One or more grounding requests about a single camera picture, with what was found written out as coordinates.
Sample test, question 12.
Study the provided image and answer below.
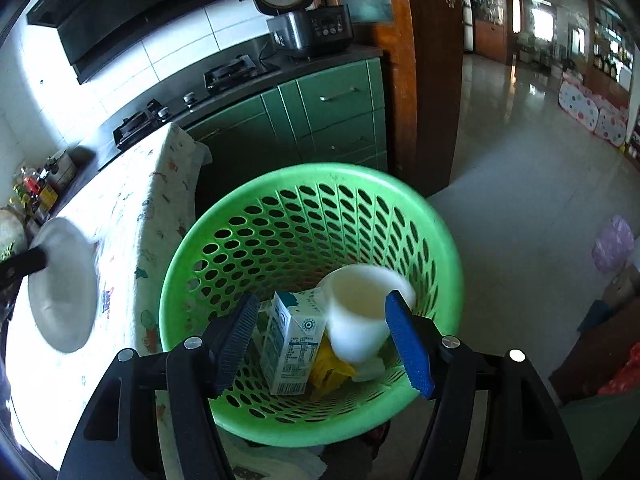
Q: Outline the red plastic bag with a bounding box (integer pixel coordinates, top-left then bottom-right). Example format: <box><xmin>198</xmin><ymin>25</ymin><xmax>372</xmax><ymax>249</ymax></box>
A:
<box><xmin>597</xmin><ymin>342</ymin><xmax>640</xmax><ymax>396</ymax></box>

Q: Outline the black gas stove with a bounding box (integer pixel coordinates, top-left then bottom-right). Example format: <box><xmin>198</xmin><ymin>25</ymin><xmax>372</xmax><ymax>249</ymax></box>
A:
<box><xmin>112</xmin><ymin>54</ymin><xmax>281</xmax><ymax>150</ymax></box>

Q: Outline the wooden door frame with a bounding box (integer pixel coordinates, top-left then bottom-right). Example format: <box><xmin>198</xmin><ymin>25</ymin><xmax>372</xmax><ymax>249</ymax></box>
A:
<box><xmin>382</xmin><ymin>0</ymin><xmax>466</xmax><ymax>193</ymax></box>

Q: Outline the white plate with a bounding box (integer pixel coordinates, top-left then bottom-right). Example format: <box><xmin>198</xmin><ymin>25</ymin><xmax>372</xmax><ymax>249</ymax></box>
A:
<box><xmin>27</xmin><ymin>217</ymin><xmax>99</xmax><ymax>353</ymax></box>

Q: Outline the green kitchen cabinet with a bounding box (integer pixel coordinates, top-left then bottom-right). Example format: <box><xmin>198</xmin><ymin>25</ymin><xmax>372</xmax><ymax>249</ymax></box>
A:
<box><xmin>185</xmin><ymin>56</ymin><xmax>390</xmax><ymax>196</ymax></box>

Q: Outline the polka dot play fence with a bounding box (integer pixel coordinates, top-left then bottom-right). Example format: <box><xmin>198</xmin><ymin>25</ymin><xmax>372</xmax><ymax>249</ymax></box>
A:
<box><xmin>557</xmin><ymin>71</ymin><xmax>630</xmax><ymax>147</ymax></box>

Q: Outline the purple plastic bag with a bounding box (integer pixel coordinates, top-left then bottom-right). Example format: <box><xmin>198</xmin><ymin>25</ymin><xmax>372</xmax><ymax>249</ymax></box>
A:
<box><xmin>592</xmin><ymin>215</ymin><xmax>636</xmax><ymax>275</ymax></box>

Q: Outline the row of condiment bottles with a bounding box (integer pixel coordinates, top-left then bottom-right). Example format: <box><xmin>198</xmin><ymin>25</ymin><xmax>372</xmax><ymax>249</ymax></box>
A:
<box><xmin>10</xmin><ymin>160</ymin><xmax>57</xmax><ymax>223</ymax></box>

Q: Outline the white paper cup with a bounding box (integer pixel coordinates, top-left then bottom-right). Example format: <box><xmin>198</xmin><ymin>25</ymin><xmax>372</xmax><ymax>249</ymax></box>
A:
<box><xmin>314</xmin><ymin>265</ymin><xmax>417</xmax><ymax>365</ymax></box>

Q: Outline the beige plastic bag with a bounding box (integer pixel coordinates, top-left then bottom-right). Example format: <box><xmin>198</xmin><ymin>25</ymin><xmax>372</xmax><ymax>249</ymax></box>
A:
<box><xmin>0</xmin><ymin>208</ymin><xmax>28</xmax><ymax>256</ymax></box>

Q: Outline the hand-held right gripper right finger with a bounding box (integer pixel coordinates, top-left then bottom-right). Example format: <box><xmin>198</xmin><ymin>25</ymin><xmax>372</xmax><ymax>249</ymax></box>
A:
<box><xmin>384</xmin><ymin>290</ymin><xmax>583</xmax><ymax>480</ymax></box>

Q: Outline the wooden display cabinet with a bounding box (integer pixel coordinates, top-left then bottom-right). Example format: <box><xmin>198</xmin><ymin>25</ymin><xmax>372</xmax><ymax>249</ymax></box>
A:
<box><xmin>465</xmin><ymin>0</ymin><xmax>512</xmax><ymax>63</ymax></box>

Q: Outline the metal pot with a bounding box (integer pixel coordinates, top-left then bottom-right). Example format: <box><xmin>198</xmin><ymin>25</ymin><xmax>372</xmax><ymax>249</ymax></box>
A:
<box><xmin>49</xmin><ymin>150</ymin><xmax>77</xmax><ymax>187</ymax></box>

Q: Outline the green plastic basket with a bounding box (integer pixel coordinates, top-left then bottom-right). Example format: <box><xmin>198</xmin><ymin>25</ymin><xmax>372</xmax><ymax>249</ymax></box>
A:
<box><xmin>159</xmin><ymin>162</ymin><xmax>463</xmax><ymax>448</ymax></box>

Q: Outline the printed white tablecloth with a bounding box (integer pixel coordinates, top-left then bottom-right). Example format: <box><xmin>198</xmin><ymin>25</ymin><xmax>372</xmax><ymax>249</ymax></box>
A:
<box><xmin>10</xmin><ymin>122</ymin><xmax>213</xmax><ymax>480</ymax></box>

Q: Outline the black range hood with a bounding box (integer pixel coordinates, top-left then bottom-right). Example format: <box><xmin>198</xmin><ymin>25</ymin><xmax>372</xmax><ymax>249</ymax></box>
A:
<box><xmin>25</xmin><ymin>0</ymin><xmax>241</xmax><ymax>85</ymax></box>

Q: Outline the white milk carton round emblem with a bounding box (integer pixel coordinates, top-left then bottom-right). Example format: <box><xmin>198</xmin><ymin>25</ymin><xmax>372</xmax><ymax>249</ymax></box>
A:
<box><xmin>257</xmin><ymin>291</ymin><xmax>328</xmax><ymax>396</ymax></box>

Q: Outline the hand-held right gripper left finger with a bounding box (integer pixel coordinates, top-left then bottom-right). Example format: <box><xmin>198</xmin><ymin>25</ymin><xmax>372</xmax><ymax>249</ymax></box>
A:
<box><xmin>57</xmin><ymin>292</ymin><xmax>261</xmax><ymax>480</ymax></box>

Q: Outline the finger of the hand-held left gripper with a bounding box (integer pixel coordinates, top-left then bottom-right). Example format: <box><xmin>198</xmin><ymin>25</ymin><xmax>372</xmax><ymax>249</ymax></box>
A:
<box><xmin>0</xmin><ymin>247</ymin><xmax>48</xmax><ymax>291</ymax></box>

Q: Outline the yellow packet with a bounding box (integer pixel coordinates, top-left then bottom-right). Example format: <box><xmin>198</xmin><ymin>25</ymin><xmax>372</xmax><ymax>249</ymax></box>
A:
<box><xmin>310</xmin><ymin>335</ymin><xmax>358</xmax><ymax>391</ymax></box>

